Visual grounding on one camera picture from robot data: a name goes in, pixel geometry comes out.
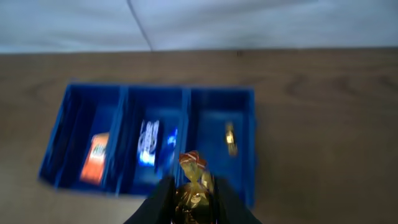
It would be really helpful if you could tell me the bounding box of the blue candy pack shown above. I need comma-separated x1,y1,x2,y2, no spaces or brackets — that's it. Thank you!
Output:
157,126,179,177
136,119,160,167

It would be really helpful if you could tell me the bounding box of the blue tray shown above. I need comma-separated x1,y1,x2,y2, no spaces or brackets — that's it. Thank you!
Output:
37,81,257,210

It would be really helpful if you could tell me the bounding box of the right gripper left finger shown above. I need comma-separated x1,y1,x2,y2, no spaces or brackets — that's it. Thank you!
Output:
123,175,177,224

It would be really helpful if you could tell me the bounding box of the gold candy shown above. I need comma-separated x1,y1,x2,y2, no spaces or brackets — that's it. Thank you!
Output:
172,150,218,224
224,121,239,157

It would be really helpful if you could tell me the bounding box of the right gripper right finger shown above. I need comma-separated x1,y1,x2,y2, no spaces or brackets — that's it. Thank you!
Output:
213,177,264,224

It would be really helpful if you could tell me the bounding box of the orange candy box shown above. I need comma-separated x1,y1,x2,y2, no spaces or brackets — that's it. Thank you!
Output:
79,132,111,186

